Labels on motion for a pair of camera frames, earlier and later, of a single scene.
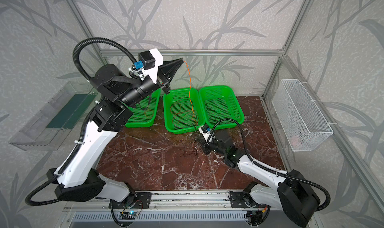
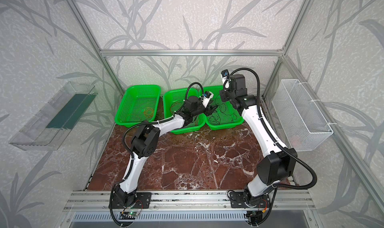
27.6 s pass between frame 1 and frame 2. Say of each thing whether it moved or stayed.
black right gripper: moved
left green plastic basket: stayed
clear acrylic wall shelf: stayed
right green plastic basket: stayed
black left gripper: moved
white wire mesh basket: stayed
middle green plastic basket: stayed
